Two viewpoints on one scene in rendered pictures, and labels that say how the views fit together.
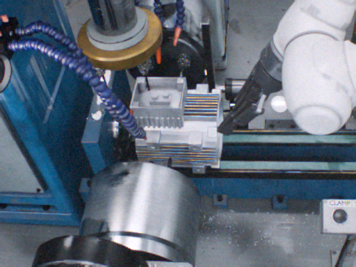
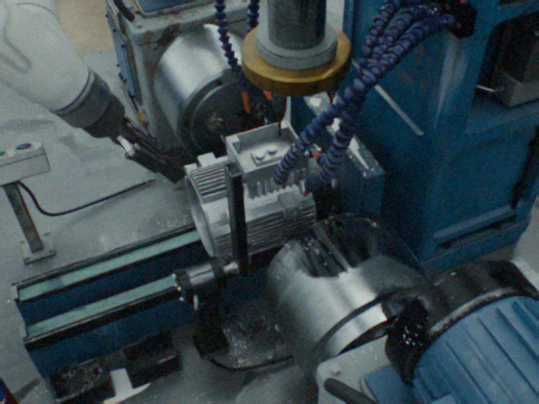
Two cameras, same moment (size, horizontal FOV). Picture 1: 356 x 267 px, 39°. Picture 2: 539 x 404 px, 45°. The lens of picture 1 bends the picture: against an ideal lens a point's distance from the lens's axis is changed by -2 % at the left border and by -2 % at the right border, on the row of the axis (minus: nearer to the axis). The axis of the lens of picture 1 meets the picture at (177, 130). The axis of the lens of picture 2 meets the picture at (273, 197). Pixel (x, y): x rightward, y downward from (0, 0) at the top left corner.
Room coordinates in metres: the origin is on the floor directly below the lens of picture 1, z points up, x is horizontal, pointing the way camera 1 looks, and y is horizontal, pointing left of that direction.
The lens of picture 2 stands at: (1.56, -0.49, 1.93)
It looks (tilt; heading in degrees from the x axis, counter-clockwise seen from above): 47 degrees down; 143
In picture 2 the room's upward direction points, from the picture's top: 1 degrees counter-clockwise
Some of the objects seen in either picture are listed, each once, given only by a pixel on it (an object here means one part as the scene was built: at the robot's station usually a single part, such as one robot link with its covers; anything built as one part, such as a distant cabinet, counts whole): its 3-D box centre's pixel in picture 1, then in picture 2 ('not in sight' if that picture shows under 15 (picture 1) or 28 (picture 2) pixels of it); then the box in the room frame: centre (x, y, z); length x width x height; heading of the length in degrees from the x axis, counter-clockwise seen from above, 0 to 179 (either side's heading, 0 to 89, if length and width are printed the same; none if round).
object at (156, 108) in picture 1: (160, 102); (267, 160); (0.86, 0.03, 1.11); 0.12 x 0.11 x 0.07; 75
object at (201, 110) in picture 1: (181, 127); (248, 201); (0.85, -0.01, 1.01); 0.20 x 0.19 x 0.19; 75
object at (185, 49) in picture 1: (172, 35); (362, 317); (1.18, -0.03, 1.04); 0.41 x 0.25 x 0.25; 166
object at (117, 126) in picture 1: (124, 127); (319, 178); (0.88, 0.14, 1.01); 0.15 x 0.02 x 0.15; 166
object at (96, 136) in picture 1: (103, 138); (346, 183); (0.90, 0.20, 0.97); 0.30 x 0.11 x 0.34; 166
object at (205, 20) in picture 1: (210, 59); (237, 224); (0.96, -0.11, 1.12); 0.04 x 0.03 x 0.26; 76
